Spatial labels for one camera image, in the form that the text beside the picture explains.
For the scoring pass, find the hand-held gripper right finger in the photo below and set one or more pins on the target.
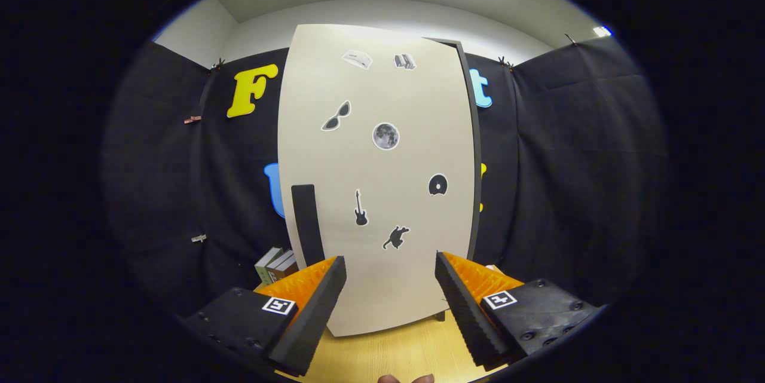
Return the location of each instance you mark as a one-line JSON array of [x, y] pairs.
[[463, 317]]

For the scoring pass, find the small ceiling light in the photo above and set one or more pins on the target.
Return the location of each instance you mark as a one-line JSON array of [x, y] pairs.
[[602, 31]]

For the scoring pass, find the black backdrop cloth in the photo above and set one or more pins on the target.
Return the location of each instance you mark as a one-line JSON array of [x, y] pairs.
[[568, 162]]

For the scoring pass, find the beige cabinet door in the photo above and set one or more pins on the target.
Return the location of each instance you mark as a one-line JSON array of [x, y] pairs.
[[388, 275]]

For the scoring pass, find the red clip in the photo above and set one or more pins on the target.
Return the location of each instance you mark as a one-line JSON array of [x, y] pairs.
[[192, 119]]

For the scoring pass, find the green book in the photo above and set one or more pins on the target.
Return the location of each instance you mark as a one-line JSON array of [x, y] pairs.
[[264, 264]]

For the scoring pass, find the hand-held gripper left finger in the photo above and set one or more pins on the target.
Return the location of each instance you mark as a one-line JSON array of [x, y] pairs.
[[314, 317]]

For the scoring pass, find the black binder clip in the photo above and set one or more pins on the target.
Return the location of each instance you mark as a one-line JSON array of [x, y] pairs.
[[505, 63], [219, 64], [571, 39]]

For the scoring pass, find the grey cabinet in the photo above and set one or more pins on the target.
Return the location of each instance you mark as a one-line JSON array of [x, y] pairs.
[[477, 162]]

